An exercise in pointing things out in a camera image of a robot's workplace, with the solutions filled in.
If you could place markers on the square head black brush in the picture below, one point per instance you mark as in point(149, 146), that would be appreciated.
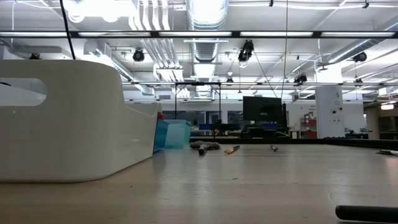
point(388, 152)

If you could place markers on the teal translucent plastic bin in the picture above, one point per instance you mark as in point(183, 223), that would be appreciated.
point(178, 135)

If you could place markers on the black computer monitor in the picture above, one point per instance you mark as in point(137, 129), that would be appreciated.
point(261, 110)

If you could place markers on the overhead rig light bar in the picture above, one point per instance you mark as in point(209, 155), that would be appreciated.
point(236, 34)

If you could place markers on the red storage shelf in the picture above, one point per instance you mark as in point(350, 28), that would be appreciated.
point(309, 133)

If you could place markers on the white plastic bin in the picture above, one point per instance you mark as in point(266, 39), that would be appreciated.
point(77, 130)

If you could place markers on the white square pillar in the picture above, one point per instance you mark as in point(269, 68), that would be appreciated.
point(329, 124)

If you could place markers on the glowing lamp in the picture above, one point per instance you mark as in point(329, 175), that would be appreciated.
point(387, 107)

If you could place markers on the silver ceiling air duct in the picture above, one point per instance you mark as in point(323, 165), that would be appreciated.
point(206, 18)

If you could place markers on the black aluminium table frame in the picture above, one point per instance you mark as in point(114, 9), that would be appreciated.
point(311, 141)

